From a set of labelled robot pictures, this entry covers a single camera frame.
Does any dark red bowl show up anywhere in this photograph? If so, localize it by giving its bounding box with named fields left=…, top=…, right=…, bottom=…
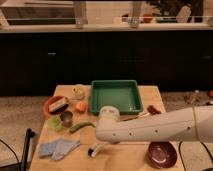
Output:
left=147, top=142, right=177, bottom=168

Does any blue cloth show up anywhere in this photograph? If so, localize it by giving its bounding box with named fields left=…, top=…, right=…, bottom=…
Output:
left=38, top=139, right=80, bottom=161

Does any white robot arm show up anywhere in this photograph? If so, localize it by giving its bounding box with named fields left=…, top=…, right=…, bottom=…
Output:
left=96, top=106, right=213, bottom=143

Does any black cable right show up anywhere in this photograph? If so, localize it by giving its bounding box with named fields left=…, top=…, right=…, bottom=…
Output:
left=178, top=141, right=213, bottom=171

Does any green plastic tray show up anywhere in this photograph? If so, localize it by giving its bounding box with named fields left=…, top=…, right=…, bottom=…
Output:
left=89, top=80, right=143, bottom=115

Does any white black dish brush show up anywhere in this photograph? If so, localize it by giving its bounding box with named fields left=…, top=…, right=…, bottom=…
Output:
left=88, top=142, right=108, bottom=158

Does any light green cup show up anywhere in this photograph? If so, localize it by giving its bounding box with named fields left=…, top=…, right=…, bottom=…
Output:
left=47, top=116, right=62, bottom=131

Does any metal cup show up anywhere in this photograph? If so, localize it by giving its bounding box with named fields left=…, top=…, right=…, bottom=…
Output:
left=60, top=111, right=73, bottom=128

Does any brown grape bunch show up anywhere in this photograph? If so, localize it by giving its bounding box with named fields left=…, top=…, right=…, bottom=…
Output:
left=147, top=105, right=160, bottom=115

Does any orange plate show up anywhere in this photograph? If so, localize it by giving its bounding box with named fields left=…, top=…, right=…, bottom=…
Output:
left=43, top=96, right=69, bottom=118

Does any green pepper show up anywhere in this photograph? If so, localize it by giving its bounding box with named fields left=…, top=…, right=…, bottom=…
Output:
left=69, top=121, right=95, bottom=134

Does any black stand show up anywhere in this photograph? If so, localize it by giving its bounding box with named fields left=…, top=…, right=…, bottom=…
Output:
left=21, top=129, right=35, bottom=171

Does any orange fruit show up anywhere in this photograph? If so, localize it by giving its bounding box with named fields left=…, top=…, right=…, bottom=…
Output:
left=75, top=101, right=87, bottom=113

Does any yellow cup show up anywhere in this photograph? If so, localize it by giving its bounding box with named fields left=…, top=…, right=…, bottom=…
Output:
left=72, top=84, right=85, bottom=100

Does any sponge block on plate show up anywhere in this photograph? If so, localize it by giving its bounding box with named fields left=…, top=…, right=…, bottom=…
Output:
left=49, top=98, right=68, bottom=113

